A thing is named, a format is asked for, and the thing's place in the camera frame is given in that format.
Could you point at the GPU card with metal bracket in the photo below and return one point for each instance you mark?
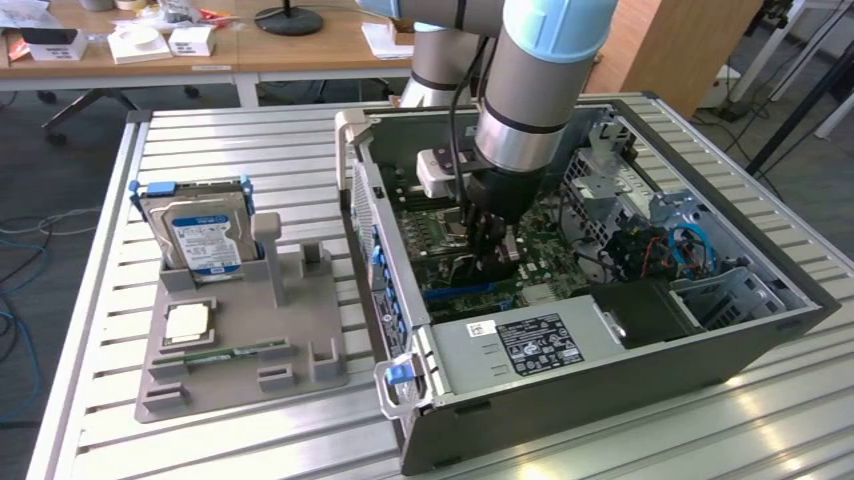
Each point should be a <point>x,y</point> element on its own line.
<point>493,272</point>

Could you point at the hard disk with blue label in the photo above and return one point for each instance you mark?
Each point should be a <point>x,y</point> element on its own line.
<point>200,240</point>

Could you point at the black power connector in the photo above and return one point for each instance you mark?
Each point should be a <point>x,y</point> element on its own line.
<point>636,245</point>

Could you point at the red booklet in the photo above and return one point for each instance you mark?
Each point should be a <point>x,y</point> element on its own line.
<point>17,50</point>

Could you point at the black chair base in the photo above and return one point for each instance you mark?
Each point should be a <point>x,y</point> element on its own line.
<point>73,107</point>

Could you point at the small white box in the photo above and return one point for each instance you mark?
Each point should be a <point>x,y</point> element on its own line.
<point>189,45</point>

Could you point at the silver CPU chip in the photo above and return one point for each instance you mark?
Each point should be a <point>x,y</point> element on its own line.
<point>186,322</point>

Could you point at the CPU socket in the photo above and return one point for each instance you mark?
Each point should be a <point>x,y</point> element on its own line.
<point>448,225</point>

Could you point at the white cardboard box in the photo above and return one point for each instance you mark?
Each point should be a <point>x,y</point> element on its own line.
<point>386,45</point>

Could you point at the silver disk bay frame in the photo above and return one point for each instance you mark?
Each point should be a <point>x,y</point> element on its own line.
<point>733,300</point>

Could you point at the grey cup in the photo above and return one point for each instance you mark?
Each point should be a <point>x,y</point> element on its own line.
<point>97,5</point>

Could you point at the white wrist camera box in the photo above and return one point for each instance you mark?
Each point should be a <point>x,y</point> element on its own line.
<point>436,175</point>

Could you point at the metal disk bay cage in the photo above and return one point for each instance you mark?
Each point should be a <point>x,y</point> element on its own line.
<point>600,190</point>

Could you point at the white box with tape roll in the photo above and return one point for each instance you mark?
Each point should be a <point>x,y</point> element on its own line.
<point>140,47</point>

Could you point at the open black PC case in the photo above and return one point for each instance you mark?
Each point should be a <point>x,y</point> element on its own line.
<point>600,400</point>

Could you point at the grey parts rack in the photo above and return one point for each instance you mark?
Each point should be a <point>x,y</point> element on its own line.
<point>253,320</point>

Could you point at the silver chipset heatsink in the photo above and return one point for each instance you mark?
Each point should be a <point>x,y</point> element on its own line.
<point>543,294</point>

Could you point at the white box with black label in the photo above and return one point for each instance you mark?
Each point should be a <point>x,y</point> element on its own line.
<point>60,50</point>

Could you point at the blue expansion slot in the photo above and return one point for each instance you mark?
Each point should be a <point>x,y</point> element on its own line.
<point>443,294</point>

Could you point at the wooden desk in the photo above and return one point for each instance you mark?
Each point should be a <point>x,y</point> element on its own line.
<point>333,50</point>
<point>100,70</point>

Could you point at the black round lamp base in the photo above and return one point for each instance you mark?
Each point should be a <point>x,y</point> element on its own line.
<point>286,22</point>

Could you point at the black stand pole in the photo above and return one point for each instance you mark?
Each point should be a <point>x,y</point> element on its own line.
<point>800,110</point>

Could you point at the green motherboard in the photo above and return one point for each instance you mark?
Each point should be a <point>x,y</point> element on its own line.
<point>553,265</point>

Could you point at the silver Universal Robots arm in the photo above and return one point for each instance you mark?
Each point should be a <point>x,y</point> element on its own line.
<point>533,75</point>

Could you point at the green RAM stick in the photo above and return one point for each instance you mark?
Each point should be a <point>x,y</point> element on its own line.
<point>206,356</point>

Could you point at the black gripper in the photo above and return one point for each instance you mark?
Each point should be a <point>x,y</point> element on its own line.
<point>507,197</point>

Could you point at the wooden cabinet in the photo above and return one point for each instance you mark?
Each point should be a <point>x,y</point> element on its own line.
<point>667,50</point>

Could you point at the grey power supply unit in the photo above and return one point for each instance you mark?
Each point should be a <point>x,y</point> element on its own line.
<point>480,360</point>

